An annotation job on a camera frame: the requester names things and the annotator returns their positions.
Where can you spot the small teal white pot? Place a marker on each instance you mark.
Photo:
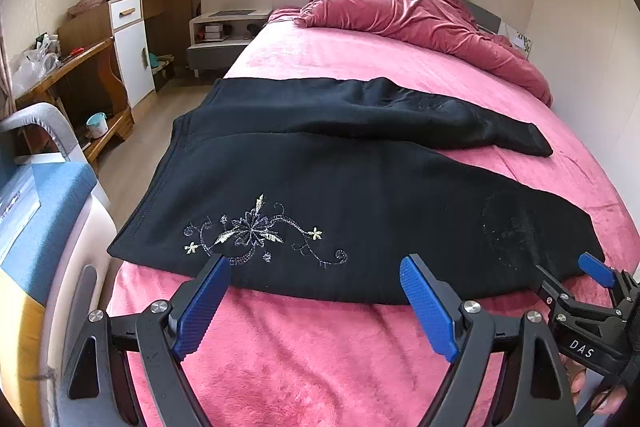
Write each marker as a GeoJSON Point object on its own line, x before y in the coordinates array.
{"type": "Point", "coordinates": [97, 126]}

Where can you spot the wooden desk with white cabinet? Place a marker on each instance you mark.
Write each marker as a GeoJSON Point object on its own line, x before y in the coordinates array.
{"type": "Point", "coordinates": [116, 56]}

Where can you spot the white bedside table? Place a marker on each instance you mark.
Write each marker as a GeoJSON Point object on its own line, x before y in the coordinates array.
{"type": "Point", "coordinates": [218, 38]}

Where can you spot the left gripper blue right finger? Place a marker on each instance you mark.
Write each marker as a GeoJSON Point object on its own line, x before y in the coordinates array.
{"type": "Point", "coordinates": [532, 387]}

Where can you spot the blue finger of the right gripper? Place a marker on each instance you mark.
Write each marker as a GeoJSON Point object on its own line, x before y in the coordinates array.
{"type": "Point", "coordinates": [597, 270]}
{"type": "Point", "coordinates": [549, 289]}

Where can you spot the blue cushioned armchair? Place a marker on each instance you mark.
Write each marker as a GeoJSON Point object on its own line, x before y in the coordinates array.
{"type": "Point", "coordinates": [55, 272]}

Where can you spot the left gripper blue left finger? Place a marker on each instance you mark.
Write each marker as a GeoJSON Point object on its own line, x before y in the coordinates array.
{"type": "Point", "coordinates": [97, 387]}

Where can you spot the white plastic bag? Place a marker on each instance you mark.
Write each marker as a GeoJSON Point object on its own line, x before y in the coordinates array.
{"type": "Point", "coordinates": [35, 63]}

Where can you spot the crumpled dark pink duvet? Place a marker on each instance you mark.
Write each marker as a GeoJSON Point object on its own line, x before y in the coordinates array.
{"type": "Point", "coordinates": [445, 26]}

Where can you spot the clear plastic document sleeve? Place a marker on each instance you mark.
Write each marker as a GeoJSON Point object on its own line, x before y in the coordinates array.
{"type": "Point", "coordinates": [20, 200]}

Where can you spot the right hand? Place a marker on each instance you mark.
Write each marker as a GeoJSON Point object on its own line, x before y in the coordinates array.
{"type": "Point", "coordinates": [607, 403]}

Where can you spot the black embroidered pants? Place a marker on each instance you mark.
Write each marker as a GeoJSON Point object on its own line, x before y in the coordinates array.
{"type": "Point", "coordinates": [318, 188]}

